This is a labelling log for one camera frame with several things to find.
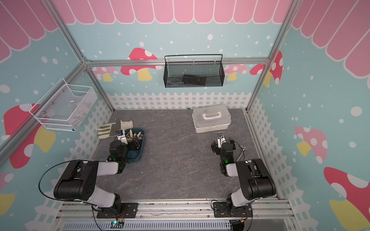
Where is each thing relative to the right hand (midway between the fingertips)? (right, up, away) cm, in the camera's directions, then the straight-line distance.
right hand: (223, 139), depth 94 cm
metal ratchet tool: (+14, -6, +2) cm, 16 cm away
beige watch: (-57, +3, +5) cm, 57 cm away
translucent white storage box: (-7, +13, +6) cm, 16 cm away
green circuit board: (-60, -42, -21) cm, 76 cm away
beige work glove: (-84, +5, +13) cm, 85 cm away
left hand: (-60, +1, 0) cm, 60 cm away
